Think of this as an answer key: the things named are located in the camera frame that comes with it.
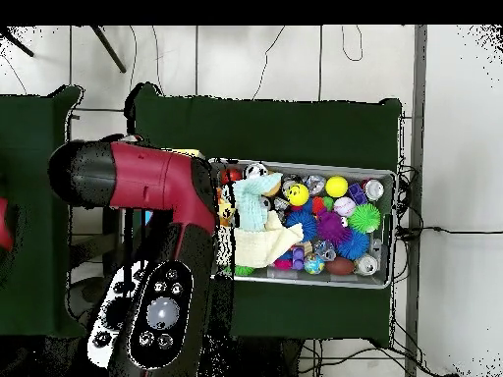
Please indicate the yellow plush duck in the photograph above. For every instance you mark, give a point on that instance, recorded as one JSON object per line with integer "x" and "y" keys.
{"x": 227, "y": 212}

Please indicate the cream muslin cloth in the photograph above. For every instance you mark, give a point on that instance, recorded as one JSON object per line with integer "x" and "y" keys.
{"x": 267, "y": 243}

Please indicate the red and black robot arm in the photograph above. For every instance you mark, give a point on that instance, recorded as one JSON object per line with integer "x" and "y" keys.
{"x": 149, "y": 180}

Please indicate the wooden box with three holes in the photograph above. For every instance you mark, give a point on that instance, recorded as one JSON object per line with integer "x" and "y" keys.
{"x": 192, "y": 152}

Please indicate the light blue muslin cloth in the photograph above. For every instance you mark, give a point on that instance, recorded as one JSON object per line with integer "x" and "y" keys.
{"x": 251, "y": 204}

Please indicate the red ball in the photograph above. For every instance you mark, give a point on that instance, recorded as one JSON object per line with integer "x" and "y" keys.
{"x": 234, "y": 174}

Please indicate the yellow smiley face ball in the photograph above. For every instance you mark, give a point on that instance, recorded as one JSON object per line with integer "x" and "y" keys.
{"x": 297, "y": 194}

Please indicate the blue spiky rubber ball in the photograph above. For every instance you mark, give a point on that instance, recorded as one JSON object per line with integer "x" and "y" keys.
{"x": 304, "y": 224}

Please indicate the green spiky rubber ball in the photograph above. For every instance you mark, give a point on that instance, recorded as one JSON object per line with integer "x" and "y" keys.
{"x": 243, "y": 270}
{"x": 364, "y": 218}

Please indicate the dark green table cloth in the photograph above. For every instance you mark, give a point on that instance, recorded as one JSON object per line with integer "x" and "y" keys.
{"x": 23, "y": 137}
{"x": 275, "y": 129}

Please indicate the purple monster toy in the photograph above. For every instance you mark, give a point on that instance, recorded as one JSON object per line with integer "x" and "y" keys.
{"x": 332, "y": 227}

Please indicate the plain yellow ball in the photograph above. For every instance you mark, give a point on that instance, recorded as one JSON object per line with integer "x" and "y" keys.
{"x": 336, "y": 186}

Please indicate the black tripod leg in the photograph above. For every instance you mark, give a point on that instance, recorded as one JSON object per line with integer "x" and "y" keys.
{"x": 17, "y": 43}
{"x": 108, "y": 49}

